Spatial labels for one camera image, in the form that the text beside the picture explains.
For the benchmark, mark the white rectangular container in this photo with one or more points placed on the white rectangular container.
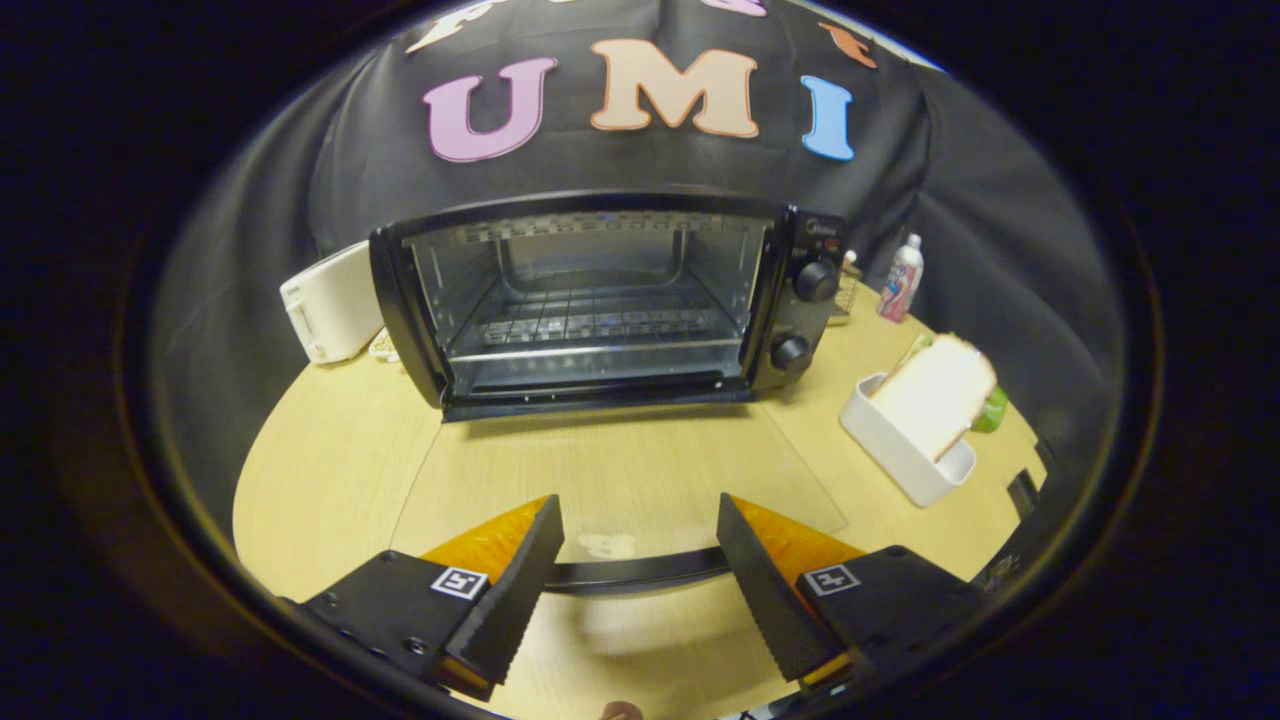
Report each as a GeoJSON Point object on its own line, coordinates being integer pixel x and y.
{"type": "Point", "coordinates": [900, 460]}

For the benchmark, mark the white bottle with pink label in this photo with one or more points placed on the white bottle with pink label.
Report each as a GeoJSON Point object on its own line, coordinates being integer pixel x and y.
{"type": "Point", "coordinates": [901, 280]}

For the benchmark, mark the sandwich with lettuce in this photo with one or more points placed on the sandwich with lettuce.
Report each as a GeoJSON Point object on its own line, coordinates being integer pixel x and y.
{"type": "Point", "coordinates": [935, 395]}

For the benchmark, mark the black toaster oven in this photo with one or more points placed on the black toaster oven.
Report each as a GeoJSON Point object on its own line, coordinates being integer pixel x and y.
{"type": "Point", "coordinates": [790, 300]}

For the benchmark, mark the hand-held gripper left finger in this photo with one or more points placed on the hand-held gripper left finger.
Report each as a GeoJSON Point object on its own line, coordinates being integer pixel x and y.
{"type": "Point", "coordinates": [515, 600]}

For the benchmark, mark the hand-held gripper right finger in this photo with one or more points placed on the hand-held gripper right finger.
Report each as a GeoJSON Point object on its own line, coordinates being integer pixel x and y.
{"type": "Point", "coordinates": [765, 600]}

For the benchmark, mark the black clamp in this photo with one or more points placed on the black clamp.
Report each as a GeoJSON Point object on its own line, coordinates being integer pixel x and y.
{"type": "Point", "coordinates": [1045, 455]}
{"type": "Point", "coordinates": [1022, 495]}

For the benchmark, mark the white pop-up toaster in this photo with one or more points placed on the white pop-up toaster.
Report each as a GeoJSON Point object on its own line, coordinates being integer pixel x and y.
{"type": "Point", "coordinates": [330, 305]}

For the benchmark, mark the beige woven coaster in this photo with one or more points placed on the beige woven coaster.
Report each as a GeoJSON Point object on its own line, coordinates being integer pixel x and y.
{"type": "Point", "coordinates": [383, 347]}

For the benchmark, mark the black backdrop cloth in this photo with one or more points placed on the black backdrop cloth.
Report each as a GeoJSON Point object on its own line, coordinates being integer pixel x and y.
{"type": "Point", "coordinates": [350, 170]}

